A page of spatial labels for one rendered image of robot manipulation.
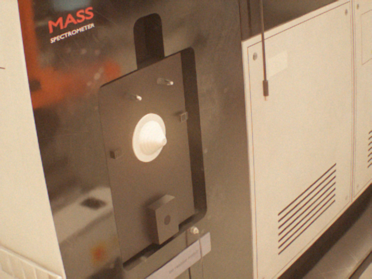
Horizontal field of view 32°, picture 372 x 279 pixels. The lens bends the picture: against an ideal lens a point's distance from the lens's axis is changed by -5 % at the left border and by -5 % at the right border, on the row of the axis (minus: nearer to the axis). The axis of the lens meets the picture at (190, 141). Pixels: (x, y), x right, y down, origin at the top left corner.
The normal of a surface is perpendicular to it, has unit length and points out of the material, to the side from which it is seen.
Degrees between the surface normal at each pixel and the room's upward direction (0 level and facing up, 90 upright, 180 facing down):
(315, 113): 90
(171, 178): 90
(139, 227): 90
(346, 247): 0
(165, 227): 90
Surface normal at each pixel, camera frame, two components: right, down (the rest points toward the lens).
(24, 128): -0.61, 0.37
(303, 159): 0.79, 0.18
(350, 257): -0.08, -0.91
